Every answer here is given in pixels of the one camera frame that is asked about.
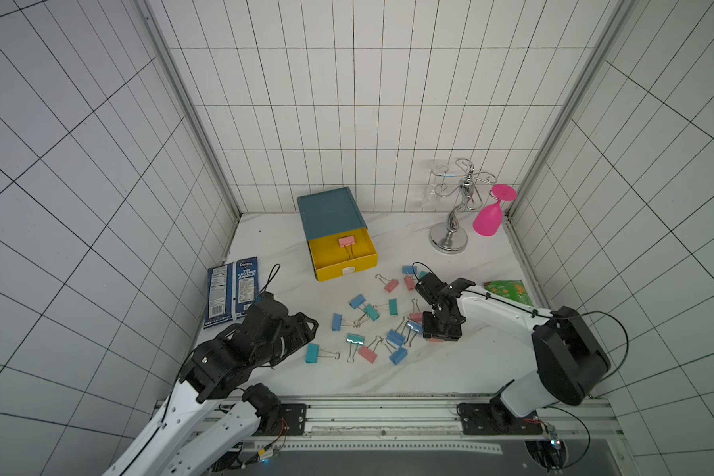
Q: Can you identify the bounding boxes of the yellow top drawer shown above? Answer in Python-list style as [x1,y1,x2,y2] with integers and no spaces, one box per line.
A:
[307,228,379,283]

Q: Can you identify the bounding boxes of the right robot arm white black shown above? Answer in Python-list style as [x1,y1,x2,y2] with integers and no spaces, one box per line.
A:
[416,273,611,434]

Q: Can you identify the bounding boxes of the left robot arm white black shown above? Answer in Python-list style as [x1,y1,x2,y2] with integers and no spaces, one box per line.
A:
[107,293,319,475]

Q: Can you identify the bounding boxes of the blue binder clip middle right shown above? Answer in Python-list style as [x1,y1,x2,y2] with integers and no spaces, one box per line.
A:
[403,319,424,347]

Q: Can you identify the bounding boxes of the teal binder clip front left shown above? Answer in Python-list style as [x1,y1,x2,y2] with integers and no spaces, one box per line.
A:
[305,343,340,364]

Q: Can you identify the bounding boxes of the blue binder clip left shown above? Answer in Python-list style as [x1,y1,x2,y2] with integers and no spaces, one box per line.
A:
[331,313,361,332]

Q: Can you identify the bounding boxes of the blue binder clip bottom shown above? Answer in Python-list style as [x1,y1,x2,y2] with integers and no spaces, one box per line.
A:
[383,338,409,366]

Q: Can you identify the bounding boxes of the teal binder clip upright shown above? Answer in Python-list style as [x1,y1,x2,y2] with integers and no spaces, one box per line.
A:
[374,299,399,315]

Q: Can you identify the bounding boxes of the teal shiny binder clip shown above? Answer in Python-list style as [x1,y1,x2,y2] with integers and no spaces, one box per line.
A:
[346,333,365,363]

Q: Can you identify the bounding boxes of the pink binder clip top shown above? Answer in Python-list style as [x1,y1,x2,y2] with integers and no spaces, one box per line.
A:
[375,274,399,293]

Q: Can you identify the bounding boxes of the blue binder clip upper middle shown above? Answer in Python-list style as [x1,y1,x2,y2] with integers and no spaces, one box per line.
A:
[349,295,366,309]

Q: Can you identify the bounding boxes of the pink binder clip bottom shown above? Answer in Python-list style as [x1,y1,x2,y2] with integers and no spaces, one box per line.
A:
[357,336,383,364]

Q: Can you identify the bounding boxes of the teal drawer cabinet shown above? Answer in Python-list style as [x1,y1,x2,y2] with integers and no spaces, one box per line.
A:
[297,188,367,241]

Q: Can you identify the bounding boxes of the green snack packet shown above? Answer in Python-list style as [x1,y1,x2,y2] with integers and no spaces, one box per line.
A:
[483,280,534,307]

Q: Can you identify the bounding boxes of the silver glass rack stand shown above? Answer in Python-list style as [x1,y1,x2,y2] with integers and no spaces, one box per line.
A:
[428,158,497,255]

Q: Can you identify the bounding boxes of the magenta plastic wine glass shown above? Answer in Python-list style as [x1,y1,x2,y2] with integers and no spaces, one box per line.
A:
[473,184,518,237]

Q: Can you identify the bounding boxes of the clear glass on rack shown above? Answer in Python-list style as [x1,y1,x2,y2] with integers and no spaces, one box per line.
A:
[422,165,449,211]

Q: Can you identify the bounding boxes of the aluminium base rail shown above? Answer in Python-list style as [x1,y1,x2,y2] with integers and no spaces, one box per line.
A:
[145,395,623,456]

